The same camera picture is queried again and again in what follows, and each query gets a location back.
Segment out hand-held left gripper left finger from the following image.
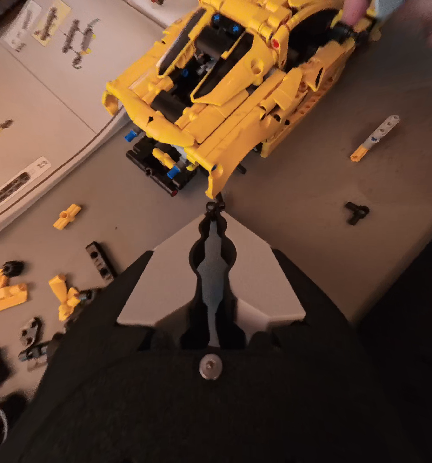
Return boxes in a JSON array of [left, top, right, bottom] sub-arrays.
[[117, 213, 215, 346]]

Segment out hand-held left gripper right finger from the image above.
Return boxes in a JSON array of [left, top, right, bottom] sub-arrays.
[[218, 212, 307, 347]]

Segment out small black connector piece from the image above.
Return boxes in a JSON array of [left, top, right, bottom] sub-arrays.
[[207, 192, 228, 223]]

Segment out yellow toy brick car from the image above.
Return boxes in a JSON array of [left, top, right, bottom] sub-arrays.
[[102, 0, 383, 201]]

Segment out grey desk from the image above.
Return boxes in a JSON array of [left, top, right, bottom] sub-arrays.
[[0, 0, 432, 410]]

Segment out person's right hand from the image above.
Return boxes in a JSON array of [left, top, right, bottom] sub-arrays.
[[342, 0, 371, 26]]

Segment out scattered toy brick pieces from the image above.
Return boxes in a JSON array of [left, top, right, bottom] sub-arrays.
[[0, 204, 117, 367]]

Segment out black angled connector piece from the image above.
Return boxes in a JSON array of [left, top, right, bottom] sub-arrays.
[[345, 202, 371, 226]]

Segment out open instruction booklet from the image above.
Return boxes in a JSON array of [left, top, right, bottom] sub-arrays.
[[0, 0, 189, 244]]

